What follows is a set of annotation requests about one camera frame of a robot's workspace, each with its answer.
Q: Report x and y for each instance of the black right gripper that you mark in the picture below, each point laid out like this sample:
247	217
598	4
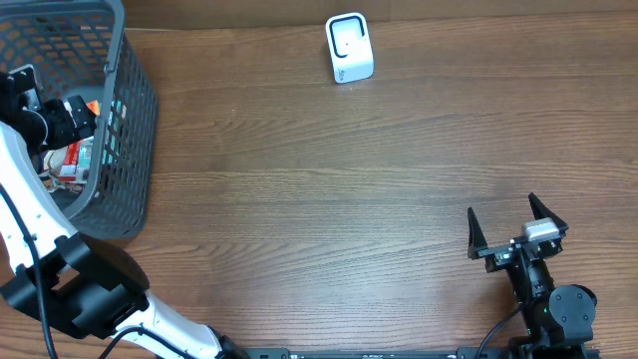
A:
505	250

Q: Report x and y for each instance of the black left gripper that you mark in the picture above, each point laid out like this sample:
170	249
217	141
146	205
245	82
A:
80	118

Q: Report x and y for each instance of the brown white snack pouch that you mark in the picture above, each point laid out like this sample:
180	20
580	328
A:
52	163

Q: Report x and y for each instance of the orange tissue pack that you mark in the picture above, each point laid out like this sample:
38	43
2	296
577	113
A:
95	107

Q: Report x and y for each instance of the red white stick pack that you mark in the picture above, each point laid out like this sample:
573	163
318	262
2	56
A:
77	162

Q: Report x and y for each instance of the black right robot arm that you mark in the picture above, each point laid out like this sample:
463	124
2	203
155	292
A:
558	319

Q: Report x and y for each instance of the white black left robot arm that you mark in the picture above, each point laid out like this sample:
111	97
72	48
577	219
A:
67	280

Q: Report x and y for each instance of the white barcode scanner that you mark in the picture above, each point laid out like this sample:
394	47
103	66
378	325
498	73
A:
350	47

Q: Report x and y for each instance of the grey plastic basket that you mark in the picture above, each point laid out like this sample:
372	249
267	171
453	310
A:
80	48

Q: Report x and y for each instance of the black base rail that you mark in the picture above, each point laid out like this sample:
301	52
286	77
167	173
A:
460	353

